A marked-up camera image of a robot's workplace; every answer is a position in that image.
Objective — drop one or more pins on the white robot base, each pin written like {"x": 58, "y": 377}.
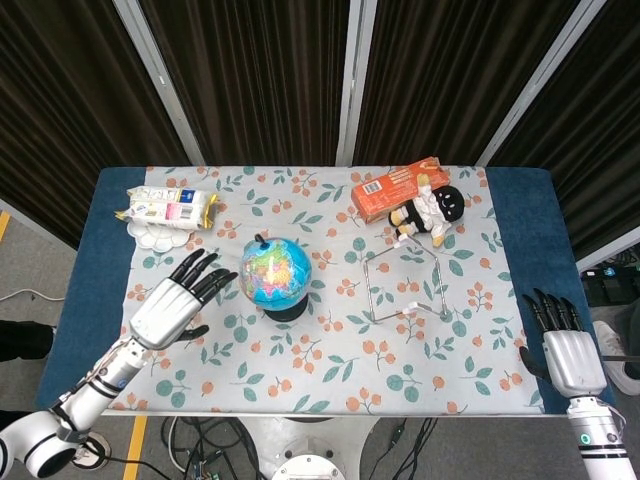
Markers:
{"x": 305, "y": 447}

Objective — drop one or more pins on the white flower-shaped plate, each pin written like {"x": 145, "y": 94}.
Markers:
{"x": 157, "y": 239}

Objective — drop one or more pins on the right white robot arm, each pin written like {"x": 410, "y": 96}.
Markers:
{"x": 600, "y": 440}

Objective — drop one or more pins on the black white plush doll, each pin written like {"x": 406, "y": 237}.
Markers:
{"x": 430, "y": 210}

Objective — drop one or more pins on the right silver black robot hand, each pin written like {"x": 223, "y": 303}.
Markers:
{"x": 570, "y": 352}

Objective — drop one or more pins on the orange cardboard box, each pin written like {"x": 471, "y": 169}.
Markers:
{"x": 395, "y": 192}

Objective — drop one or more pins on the floral tablecloth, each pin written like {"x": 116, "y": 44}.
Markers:
{"x": 320, "y": 350}

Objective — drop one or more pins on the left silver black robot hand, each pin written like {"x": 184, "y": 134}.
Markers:
{"x": 172, "y": 305}

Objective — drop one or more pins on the white curtain frame post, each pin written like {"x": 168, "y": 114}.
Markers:
{"x": 160, "y": 80}
{"x": 530, "y": 82}
{"x": 352, "y": 82}

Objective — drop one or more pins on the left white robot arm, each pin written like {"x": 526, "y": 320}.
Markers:
{"x": 75, "y": 405}

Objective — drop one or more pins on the white sneaker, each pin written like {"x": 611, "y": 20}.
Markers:
{"x": 622, "y": 360}

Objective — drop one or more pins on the white snack package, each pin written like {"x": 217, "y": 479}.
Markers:
{"x": 167, "y": 208}

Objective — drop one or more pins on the blue desk globe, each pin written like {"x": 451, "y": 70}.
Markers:
{"x": 276, "y": 275}

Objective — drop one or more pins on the dark pleated curtain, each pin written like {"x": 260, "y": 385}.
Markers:
{"x": 260, "y": 75}

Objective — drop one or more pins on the blue table mat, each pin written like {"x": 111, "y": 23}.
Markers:
{"x": 85, "y": 280}

